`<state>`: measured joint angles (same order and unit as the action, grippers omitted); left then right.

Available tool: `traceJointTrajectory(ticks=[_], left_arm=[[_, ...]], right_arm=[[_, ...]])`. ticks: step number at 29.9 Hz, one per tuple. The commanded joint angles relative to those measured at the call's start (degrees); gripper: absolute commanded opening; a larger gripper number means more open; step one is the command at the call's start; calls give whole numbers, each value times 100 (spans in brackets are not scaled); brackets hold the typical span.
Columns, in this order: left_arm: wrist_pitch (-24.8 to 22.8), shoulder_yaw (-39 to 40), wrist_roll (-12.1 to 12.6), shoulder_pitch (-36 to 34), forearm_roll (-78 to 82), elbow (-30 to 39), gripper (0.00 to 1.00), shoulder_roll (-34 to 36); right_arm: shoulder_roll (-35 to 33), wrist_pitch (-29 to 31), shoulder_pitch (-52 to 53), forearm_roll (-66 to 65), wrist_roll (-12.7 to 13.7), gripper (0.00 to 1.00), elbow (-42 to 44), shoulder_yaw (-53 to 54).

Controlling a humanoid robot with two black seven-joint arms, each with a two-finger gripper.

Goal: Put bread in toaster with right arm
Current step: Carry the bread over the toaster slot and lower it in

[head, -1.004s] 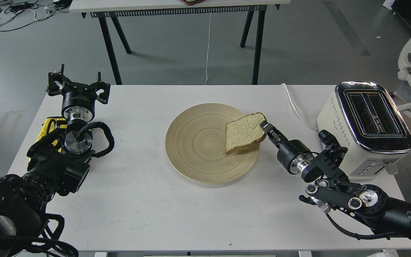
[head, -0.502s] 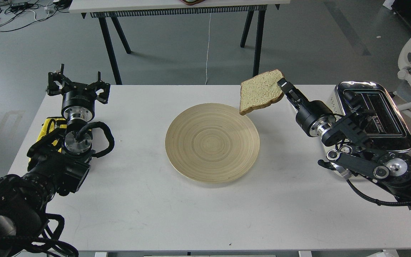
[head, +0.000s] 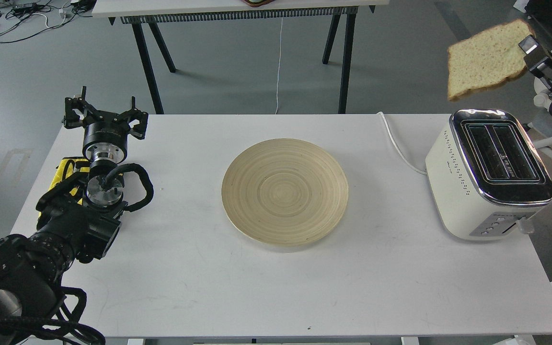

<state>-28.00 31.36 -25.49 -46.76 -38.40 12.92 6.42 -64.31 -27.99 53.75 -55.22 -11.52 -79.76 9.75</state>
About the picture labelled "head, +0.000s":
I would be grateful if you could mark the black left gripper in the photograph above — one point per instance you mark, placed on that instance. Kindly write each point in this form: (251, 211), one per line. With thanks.
(104, 128)

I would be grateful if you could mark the slice of brown bread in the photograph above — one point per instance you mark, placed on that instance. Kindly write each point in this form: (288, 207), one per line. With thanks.
(487, 60)

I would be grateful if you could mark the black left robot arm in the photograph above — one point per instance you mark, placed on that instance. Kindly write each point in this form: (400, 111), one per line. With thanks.
(79, 219)

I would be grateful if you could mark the white chrome toaster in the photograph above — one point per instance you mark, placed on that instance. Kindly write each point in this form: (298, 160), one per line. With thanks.
(486, 177)

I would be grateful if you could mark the yellow black object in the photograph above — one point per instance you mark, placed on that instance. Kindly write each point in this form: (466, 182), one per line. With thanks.
(78, 183)

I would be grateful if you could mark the white background table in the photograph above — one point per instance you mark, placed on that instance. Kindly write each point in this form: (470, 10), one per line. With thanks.
(138, 13)

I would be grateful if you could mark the round wooden plate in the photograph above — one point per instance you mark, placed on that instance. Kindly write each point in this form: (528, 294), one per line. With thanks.
(285, 192)

